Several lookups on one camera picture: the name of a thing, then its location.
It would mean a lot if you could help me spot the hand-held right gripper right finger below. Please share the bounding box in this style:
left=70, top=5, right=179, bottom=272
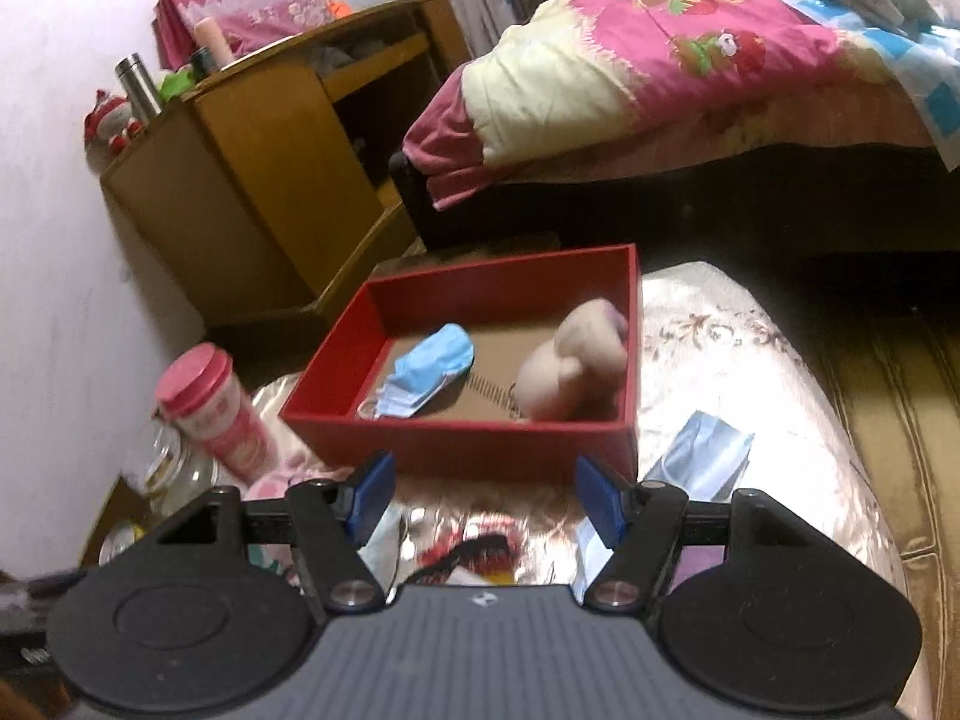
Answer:
left=574, top=456, right=808, bottom=612

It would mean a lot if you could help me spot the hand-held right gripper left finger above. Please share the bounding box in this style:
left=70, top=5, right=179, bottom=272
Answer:
left=154, top=451, right=397, bottom=613

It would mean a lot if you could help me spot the red cardboard box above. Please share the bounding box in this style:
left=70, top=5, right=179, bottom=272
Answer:
left=279, top=243, right=641, bottom=487

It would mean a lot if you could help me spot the beige plush toy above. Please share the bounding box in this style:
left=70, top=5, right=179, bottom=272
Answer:
left=514, top=298, right=629, bottom=421

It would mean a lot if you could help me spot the pink lidded cup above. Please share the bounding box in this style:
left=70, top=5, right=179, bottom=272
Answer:
left=155, top=343, right=277, bottom=485

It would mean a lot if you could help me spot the glass jar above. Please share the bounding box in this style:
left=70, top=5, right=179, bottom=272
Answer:
left=120, top=420, right=218, bottom=512

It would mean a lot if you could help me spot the wooden cabinet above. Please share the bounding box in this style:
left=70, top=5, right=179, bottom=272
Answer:
left=100, top=0, right=473, bottom=331

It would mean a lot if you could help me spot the pink cartoon quilt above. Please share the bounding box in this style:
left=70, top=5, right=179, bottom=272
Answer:
left=403, top=0, right=960, bottom=211

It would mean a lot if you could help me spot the grey cloth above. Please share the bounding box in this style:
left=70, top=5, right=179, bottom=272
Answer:
left=311, top=43, right=377, bottom=70

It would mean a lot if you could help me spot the snowman doll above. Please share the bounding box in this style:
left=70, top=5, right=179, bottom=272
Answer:
left=84, top=88, right=145, bottom=157

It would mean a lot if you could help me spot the green plush toy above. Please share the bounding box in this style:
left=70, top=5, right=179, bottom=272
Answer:
left=156, top=64, right=197, bottom=104

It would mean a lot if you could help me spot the steel thermos bottle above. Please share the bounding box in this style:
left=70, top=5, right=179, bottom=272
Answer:
left=115, top=53, right=162, bottom=123

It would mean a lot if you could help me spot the pink cylinder bottle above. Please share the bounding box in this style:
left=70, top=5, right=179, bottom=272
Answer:
left=193, top=17, right=230, bottom=68

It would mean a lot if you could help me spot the dark bed frame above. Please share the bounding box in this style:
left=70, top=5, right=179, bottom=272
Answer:
left=388, top=148, right=960, bottom=257

